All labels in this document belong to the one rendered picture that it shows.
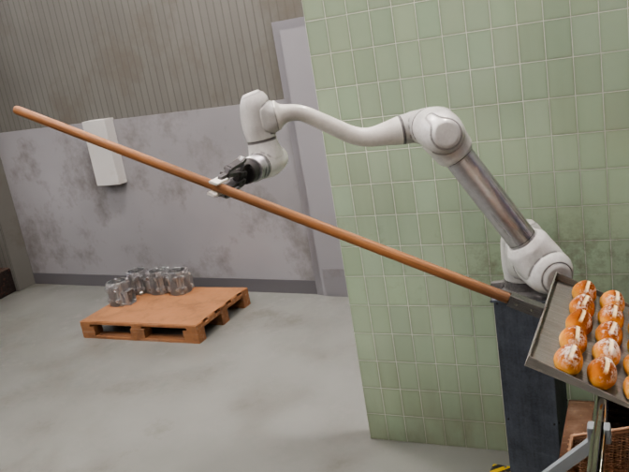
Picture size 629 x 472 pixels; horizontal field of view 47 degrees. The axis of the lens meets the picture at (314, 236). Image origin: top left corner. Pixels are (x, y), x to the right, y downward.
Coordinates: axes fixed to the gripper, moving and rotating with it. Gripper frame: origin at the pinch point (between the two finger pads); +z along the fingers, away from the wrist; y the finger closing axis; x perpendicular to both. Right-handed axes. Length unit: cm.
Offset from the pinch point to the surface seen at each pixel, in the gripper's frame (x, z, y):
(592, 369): -114, 23, -1
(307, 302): 63, -295, 207
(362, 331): -27, -119, 102
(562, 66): -76, -122, -44
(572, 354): -109, 23, -3
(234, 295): 117, -273, 213
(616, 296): -117, -19, -3
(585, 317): -110, 2, -3
